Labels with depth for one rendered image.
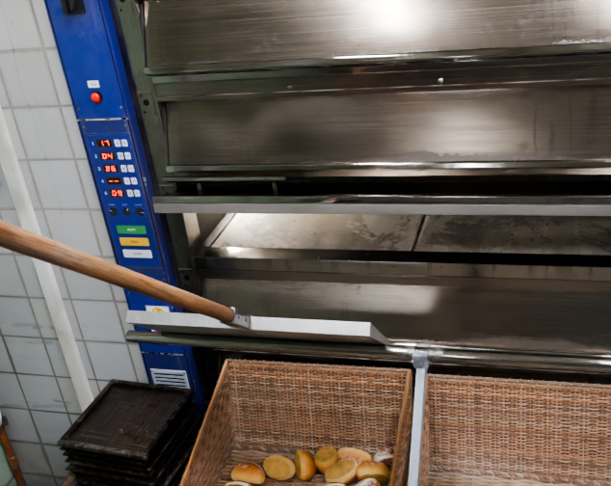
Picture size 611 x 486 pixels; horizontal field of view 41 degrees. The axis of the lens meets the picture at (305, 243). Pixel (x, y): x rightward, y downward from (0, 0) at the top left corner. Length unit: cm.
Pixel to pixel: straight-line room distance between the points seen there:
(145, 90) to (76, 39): 20
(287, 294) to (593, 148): 90
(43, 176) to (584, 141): 144
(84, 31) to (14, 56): 25
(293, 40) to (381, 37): 21
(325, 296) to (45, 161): 86
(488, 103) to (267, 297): 83
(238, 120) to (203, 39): 22
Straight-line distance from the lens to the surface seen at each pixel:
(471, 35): 186
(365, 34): 190
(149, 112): 217
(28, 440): 312
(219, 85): 206
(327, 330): 169
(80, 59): 218
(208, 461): 238
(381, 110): 198
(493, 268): 210
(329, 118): 201
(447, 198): 186
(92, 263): 118
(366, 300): 223
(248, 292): 233
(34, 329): 276
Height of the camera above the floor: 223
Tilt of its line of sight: 27 degrees down
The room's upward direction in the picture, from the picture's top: 9 degrees counter-clockwise
